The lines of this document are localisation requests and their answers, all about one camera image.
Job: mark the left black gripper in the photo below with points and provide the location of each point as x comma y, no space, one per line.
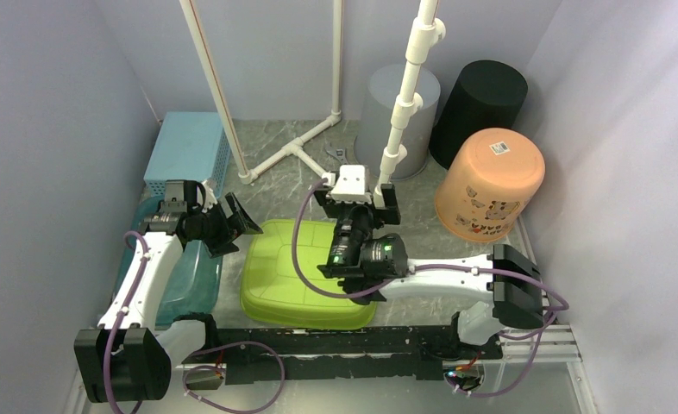
231,228

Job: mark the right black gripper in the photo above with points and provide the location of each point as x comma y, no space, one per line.
388,216

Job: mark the green plastic tray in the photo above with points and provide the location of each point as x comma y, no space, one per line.
272,292

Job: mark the blue plastic basket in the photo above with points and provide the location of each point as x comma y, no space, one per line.
190,145

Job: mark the orange plastic bucket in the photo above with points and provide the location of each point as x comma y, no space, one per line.
493,177

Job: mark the black plastic bucket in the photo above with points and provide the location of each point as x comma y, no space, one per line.
486,94

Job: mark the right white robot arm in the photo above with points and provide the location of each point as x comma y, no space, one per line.
503,287

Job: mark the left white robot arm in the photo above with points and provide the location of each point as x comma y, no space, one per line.
123,359

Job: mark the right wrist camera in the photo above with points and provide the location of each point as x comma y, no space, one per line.
349,184

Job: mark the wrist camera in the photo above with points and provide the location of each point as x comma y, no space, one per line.
349,184
207,197

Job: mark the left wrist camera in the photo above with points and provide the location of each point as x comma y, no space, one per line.
207,197

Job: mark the red handled adjustable wrench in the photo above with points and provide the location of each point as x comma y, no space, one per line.
337,153

